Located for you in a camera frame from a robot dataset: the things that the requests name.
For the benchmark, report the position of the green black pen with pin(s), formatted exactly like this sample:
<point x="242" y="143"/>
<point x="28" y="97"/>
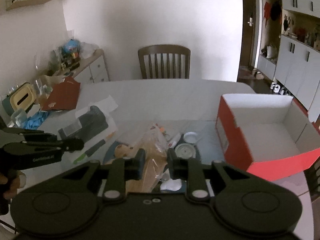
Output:
<point x="89" y="152"/>

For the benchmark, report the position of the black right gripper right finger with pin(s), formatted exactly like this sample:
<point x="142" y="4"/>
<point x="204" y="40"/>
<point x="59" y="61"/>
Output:
<point x="190" y="171"/>

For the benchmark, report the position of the red paper bag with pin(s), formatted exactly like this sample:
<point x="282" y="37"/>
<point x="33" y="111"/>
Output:
<point x="64" y="96"/>

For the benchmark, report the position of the round white metal lid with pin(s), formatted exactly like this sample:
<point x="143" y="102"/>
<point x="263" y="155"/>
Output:
<point x="191" y="137"/>

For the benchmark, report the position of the clear plastic snack bag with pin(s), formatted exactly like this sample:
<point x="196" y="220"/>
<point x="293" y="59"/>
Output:
<point x="155" y="146"/>

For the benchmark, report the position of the dark wooden dining chair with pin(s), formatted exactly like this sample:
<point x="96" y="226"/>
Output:
<point x="164" y="61"/>

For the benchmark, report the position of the red cardboard shoe box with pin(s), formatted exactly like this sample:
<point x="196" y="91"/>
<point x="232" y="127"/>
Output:
<point x="267" y="135"/>

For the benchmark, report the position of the blue cloth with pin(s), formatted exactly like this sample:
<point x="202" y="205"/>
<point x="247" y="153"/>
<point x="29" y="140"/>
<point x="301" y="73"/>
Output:
<point x="35" y="121"/>

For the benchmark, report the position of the dark wooden door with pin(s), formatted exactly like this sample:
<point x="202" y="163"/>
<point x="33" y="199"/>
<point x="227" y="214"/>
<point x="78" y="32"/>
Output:
<point x="247" y="44"/>

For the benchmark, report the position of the dark packaged item on paper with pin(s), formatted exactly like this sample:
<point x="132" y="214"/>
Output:
<point x="86" y="126"/>

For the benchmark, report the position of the white paper sheet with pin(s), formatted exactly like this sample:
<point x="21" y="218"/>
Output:
<point x="106" y="105"/>

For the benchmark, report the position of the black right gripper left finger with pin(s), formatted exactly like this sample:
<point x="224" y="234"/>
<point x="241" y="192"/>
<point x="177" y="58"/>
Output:
<point x="122" y="170"/>

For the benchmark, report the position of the white correction tape dispenser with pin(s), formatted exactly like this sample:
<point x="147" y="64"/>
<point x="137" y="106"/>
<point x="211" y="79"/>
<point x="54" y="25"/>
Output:
<point x="185" y="151"/>

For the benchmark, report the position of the blue patterned table mat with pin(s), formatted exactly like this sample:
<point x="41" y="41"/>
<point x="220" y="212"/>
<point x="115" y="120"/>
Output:
<point x="207" y="148"/>

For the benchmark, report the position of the white green tube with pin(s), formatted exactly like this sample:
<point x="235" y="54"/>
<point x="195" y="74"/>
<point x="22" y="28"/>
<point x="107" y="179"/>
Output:
<point x="175" y="139"/>

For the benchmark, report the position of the white wardrobe cabinet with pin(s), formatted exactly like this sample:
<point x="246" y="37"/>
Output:
<point x="289" y="49"/>

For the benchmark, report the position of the white sideboard cabinet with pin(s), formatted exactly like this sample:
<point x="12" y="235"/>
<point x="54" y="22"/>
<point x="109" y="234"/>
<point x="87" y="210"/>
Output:
<point x="90" y="70"/>

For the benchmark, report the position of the person's left hand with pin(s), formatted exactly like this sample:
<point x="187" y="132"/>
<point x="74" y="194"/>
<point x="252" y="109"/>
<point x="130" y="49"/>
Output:
<point x="11" y="186"/>

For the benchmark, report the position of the yellow tissue box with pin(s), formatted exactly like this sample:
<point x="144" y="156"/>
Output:
<point x="23" y="97"/>

